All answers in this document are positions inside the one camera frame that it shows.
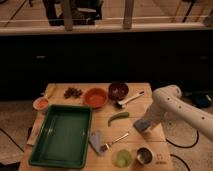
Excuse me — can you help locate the orange bowl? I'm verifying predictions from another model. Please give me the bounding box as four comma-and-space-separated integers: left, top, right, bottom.
83, 88, 108, 109

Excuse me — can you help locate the small metal cup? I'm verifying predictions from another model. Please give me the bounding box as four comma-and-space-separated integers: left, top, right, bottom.
137, 147, 153, 165

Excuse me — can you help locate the metal fork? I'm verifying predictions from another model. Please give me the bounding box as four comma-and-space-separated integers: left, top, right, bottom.
100, 132, 129, 151

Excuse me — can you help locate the green plastic cup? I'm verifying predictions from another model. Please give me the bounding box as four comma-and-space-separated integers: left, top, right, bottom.
112, 149, 132, 168

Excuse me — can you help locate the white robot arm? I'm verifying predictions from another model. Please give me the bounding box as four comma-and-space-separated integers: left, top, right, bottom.
143, 85, 213, 142

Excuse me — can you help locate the bunch of dark grapes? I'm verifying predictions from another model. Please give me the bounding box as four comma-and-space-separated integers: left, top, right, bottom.
64, 87, 83, 99

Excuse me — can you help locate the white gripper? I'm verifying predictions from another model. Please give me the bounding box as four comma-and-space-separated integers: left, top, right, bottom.
143, 103, 166, 130

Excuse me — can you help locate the black floor cable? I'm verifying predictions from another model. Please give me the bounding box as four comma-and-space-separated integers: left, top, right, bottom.
165, 129, 200, 149

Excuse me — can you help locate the green chili pepper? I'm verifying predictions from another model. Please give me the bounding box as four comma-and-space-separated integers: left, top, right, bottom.
107, 112, 130, 127

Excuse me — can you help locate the blue sponge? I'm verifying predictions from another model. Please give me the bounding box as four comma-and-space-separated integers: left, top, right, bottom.
133, 119, 151, 133

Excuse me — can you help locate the yellow banana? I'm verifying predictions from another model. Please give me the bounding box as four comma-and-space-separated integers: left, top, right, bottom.
42, 84, 56, 99

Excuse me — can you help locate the green plastic tray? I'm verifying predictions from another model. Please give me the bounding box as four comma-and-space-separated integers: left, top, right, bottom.
29, 105, 92, 169

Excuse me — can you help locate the dark red bowl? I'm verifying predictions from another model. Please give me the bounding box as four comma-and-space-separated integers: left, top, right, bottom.
108, 82, 129, 100

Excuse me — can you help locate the white handled brush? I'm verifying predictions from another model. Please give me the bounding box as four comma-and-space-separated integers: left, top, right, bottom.
115, 91, 144, 109

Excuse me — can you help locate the grey blue cloth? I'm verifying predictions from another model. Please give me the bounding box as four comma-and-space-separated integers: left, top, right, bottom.
89, 130, 105, 157

